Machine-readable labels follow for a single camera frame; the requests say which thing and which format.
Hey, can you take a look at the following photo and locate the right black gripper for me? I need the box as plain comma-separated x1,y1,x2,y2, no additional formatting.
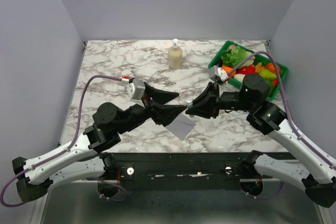
186,80,255,119

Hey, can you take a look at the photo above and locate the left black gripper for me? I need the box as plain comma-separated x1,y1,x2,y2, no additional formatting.
115,82,187,135

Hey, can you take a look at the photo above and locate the green white glue stick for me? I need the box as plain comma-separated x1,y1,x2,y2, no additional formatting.
186,99,193,108

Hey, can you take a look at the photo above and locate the grey envelope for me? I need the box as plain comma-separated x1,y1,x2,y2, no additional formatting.
165,114,196,140

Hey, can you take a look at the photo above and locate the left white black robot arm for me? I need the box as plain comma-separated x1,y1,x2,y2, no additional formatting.
12,79,186,203

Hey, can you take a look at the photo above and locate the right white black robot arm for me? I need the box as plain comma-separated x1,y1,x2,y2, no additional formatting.
186,74,335,208

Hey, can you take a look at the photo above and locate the orange toy fruit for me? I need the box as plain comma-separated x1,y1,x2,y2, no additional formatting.
222,65,236,78

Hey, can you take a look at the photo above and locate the white toy radish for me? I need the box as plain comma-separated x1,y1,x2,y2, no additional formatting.
234,73,245,82

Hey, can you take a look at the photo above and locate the dark toy eggplant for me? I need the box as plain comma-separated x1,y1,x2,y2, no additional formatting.
215,60,223,68

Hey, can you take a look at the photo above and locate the green plastic basket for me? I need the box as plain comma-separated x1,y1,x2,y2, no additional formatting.
208,41,289,101

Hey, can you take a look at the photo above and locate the red toy pepper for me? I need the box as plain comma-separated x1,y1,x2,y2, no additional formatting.
236,66,255,75

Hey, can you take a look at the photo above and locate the green toy lettuce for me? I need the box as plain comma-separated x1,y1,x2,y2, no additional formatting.
220,45,252,68

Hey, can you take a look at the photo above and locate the beige soap pump bottle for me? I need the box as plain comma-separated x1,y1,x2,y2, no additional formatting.
168,38,183,69

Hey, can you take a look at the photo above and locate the yellow toy pepper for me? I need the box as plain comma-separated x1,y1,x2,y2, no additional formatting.
255,62,265,73

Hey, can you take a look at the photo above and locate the green toy pear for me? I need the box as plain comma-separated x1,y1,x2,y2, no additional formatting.
259,69,277,81

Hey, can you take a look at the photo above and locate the green toy leaf vegetable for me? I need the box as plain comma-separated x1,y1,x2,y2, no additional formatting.
265,79,275,97

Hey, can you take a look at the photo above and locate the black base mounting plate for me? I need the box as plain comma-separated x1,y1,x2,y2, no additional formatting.
99,153,261,191

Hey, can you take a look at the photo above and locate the orange toy tomato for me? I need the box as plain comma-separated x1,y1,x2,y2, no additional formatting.
265,62,281,74

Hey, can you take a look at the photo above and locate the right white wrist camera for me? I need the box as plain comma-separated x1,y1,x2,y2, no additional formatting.
209,66,229,85

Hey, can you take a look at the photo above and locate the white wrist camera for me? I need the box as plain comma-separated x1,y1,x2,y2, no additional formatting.
209,66,229,85
128,79,145,100

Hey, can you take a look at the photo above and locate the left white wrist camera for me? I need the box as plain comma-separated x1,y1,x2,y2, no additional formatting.
128,79,145,100

